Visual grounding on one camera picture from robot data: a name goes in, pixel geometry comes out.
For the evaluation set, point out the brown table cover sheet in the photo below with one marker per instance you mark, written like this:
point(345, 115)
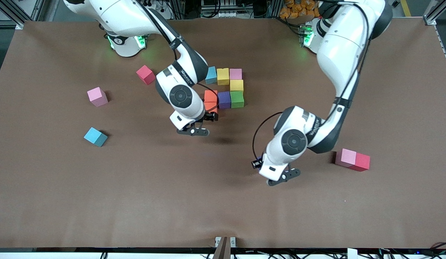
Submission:
point(222, 208)

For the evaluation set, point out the blue foam block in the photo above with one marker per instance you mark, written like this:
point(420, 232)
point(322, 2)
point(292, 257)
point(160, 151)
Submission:
point(211, 75)
point(95, 136)

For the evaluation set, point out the green foam block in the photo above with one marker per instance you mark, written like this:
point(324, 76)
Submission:
point(237, 99)

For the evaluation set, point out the bag of orange items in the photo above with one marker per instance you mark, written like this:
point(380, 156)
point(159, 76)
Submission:
point(298, 9)

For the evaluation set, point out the yellow foam block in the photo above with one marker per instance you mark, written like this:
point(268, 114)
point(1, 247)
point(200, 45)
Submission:
point(236, 85)
point(223, 75)

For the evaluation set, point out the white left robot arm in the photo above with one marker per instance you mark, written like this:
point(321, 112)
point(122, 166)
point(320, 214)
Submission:
point(276, 151)

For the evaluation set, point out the purple foam block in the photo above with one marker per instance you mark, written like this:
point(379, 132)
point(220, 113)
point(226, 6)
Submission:
point(224, 99)

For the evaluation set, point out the red foam block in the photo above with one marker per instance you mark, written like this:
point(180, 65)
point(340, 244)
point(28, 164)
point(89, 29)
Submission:
point(361, 162)
point(145, 74)

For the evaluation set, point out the silver perforated edge rail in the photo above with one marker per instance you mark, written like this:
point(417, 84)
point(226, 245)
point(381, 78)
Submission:
point(444, 48)

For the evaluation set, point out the pink foam block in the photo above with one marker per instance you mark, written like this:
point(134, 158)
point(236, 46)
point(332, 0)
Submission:
point(97, 96)
point(345, 157)
point(235, 73)

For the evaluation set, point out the aluminium frame profile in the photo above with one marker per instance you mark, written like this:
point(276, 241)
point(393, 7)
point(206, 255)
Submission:
point(16, 18)
point(433, 14)

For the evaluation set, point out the white slotted power strip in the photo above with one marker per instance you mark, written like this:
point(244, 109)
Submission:
point(222, 14)

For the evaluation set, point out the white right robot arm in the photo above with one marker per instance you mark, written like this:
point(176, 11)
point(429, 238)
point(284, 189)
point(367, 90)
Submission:
point(169, 86)

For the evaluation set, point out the brown camera mount with bracket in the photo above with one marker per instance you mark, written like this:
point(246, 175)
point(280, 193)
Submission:
point(222, 250)

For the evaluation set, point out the white power strip with plugs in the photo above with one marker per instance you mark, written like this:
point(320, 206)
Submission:
point(161, 7)

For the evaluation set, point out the orange foam block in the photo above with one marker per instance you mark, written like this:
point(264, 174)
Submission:
point(210, 96)
point(210, 107)

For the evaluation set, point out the small white box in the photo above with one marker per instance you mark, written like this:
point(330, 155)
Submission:
point(352, 253)

